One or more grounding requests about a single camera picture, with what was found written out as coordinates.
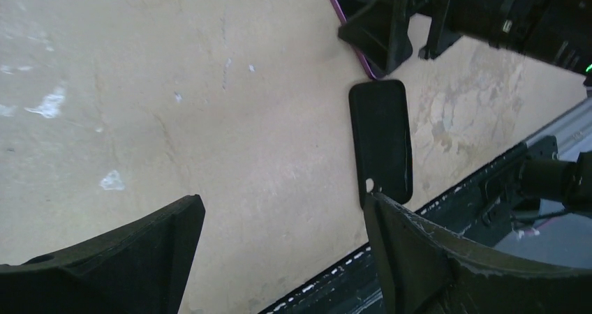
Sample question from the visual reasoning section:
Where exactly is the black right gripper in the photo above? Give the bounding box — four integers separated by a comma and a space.
337, 0, 591, 77

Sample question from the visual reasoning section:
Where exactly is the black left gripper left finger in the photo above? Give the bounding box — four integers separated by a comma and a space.
1, 195, 205, 313

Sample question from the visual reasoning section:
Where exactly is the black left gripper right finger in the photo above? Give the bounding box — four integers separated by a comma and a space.
363, 193, 591, 313

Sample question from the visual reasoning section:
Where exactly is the black phone case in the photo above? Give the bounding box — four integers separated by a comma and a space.
348, 80, 413, 208

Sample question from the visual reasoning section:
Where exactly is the aluminium front rail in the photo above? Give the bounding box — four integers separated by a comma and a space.
524, 98, 591, 161

